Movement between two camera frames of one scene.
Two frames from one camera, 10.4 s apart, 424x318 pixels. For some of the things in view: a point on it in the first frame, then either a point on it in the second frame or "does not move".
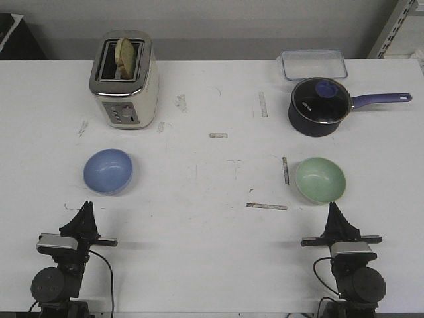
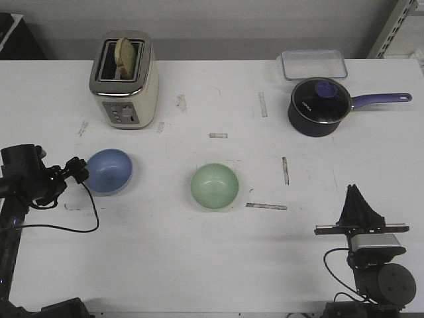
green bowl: x=320 y=181 to x=214 y=187
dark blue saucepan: x=318 y=106 does not move
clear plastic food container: x=299 y=64 does not move
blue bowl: x=108 y=171 does not move
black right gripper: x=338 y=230 to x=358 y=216
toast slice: x=125 y=59 does not move
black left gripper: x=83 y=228 to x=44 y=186
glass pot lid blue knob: x=322 y=101 does not move
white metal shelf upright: x=396 y=18 does not move
